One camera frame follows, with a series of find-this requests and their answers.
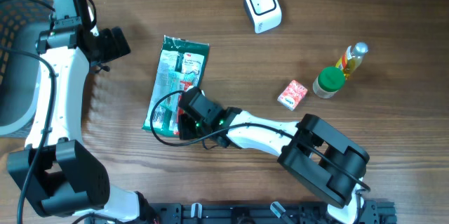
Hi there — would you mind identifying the yellow oil bottle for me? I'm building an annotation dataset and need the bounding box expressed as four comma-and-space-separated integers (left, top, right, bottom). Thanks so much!
335, 42, 369, 79

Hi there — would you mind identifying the white barcode scanner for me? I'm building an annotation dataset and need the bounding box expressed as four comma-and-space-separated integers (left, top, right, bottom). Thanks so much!
243, 0, 282, 34

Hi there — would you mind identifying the red small carton box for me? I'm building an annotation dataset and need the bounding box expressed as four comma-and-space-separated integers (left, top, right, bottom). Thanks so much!
277, 80, 308, 111

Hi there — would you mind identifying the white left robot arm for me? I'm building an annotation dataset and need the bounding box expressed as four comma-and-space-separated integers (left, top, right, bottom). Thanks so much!
7, 0, 159, 223

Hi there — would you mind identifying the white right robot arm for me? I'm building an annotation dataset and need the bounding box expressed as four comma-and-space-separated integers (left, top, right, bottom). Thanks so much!
178, 107, 370, 223

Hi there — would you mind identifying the green glove package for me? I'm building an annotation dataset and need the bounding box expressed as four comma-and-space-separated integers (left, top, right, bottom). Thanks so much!
142, 36, 210, 137

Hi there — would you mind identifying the teal wipes packet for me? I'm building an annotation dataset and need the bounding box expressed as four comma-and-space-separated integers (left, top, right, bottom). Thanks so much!
161, 71, 195, 112

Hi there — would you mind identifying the black mounting rail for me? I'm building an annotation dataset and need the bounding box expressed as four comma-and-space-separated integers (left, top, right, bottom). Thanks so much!
83, 201, 397, 224

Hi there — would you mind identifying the red toothpaste tube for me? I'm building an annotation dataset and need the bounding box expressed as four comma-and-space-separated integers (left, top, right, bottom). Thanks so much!
173, 80, 194, 137

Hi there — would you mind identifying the green lid jar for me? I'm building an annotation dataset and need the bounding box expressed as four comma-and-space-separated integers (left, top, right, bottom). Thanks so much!
312, 67, 346, 98

